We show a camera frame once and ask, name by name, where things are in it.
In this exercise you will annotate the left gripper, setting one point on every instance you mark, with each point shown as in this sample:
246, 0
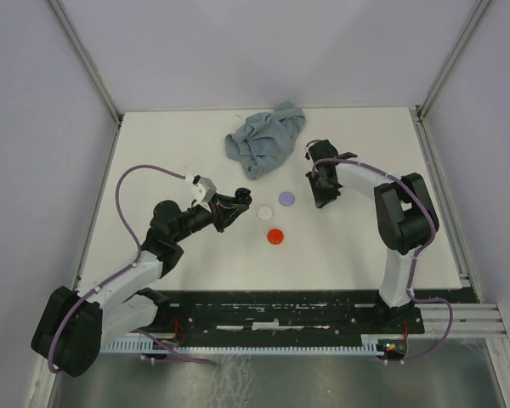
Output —
223, 213

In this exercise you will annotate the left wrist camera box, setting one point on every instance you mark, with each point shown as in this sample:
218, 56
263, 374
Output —
203, 190

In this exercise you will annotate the aluminium frame post left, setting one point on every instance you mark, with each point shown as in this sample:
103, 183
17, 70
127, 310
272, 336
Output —
84, 57

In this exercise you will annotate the aluminium frame post right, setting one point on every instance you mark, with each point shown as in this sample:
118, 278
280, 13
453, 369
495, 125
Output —
469, 28

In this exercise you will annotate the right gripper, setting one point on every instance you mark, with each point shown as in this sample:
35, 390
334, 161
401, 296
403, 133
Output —
319, 196

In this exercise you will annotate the crumpled blue denim cloth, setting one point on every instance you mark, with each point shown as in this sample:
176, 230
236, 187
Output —
265, 140

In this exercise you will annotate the small green circuit board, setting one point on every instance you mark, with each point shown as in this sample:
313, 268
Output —
394, 349

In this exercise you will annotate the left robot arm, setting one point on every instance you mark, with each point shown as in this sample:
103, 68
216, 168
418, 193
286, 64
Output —
76, 324

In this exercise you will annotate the purple round charging case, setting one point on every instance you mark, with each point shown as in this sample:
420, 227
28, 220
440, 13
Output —
286, 198

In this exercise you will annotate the aluminium frame post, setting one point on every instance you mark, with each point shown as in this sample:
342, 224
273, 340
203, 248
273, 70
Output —
84, 57
469, 28

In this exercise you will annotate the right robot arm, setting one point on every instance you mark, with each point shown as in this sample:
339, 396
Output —
407, 222

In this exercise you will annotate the orange round charging case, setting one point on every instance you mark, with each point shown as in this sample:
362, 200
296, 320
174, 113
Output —
275, 236

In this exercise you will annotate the white slotted cable duct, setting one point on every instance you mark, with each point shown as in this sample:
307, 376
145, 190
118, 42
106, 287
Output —
140, 344

